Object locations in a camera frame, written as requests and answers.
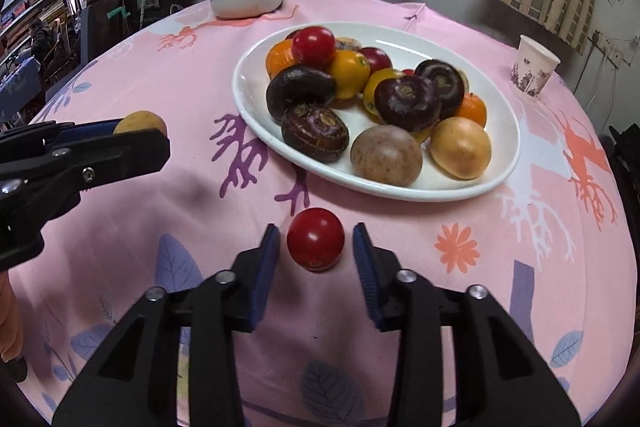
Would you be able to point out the tan round fruit plate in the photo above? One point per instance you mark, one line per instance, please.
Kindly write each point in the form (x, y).
(461, 148)

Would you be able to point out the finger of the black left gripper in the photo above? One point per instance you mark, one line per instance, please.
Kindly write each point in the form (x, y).
(80, 131)
(99, 161)

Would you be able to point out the yellow-green longan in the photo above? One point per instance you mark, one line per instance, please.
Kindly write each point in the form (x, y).
(141, 120)

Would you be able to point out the patterned paper cup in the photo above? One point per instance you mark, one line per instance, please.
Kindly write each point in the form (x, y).
(533, 66)

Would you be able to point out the small tangerine on plate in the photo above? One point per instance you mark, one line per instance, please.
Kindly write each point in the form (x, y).
(473, 108)

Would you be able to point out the brown passion fruit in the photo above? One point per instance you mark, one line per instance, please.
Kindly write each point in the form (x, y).
(386, 154)

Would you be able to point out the speckled brown fruit on plate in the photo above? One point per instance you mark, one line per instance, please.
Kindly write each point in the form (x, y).
(346, 43)

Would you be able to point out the white oval plate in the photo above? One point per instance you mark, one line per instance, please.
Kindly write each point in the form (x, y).
(249, 86)

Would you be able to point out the yellow tomato with stem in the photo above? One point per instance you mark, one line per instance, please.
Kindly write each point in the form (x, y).
(351, 71)

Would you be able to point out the large orange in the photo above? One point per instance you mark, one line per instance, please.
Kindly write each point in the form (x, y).
(279, 57)

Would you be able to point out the pink patterned tablecloth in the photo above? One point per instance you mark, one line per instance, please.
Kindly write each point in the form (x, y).
(551, 244)

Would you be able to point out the operator hand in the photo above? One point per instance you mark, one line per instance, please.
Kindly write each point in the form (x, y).
(11, 326)

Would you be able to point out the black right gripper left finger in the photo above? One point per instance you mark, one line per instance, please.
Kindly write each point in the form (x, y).
(132, 378)

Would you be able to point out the dark red plum right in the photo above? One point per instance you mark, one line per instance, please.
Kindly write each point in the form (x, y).
(377, 59)

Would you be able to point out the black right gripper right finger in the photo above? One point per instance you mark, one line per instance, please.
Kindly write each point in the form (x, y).
(501, 379)

